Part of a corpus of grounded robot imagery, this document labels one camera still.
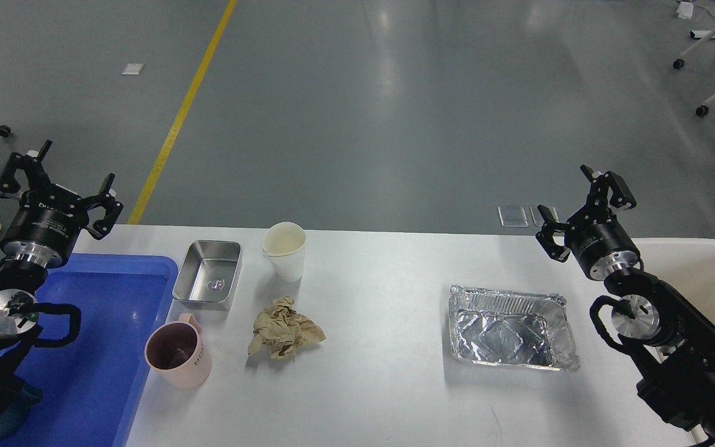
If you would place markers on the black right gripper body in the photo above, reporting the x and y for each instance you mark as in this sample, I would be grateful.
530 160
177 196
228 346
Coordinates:
600 248

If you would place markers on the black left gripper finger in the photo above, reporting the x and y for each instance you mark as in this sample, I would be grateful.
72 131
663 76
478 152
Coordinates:
104 199
24 179

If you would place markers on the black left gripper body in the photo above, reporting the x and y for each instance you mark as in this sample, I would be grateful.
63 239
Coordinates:
47 226

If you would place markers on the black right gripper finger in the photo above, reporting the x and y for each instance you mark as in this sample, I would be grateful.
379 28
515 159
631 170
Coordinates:
545 236
608 192

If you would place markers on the stainless steel rectangular container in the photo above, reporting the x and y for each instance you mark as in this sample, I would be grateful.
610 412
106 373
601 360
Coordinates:
208 275

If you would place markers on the pink mug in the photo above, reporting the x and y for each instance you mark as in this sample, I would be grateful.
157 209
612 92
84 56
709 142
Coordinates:
177 352

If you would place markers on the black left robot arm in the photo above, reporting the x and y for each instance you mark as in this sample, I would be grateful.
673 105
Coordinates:
26 323

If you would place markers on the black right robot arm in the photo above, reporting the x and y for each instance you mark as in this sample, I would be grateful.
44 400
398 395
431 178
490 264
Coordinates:
671 343

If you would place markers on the clear floor plate left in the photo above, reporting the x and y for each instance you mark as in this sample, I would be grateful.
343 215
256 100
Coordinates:
512 216

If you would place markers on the aluminium foil tray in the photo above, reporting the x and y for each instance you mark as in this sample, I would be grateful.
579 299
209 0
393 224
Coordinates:
510 329

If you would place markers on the blue plastic tray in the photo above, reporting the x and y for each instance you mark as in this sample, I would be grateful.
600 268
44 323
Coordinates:
92 387

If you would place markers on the white paper cup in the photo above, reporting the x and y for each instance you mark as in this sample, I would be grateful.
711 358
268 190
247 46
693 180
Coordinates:
284 246

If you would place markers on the dark blue mug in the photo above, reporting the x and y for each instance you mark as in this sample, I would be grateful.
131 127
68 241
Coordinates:
14 416

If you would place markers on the crumpled brown paper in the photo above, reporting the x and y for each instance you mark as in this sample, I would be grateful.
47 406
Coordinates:
283 330

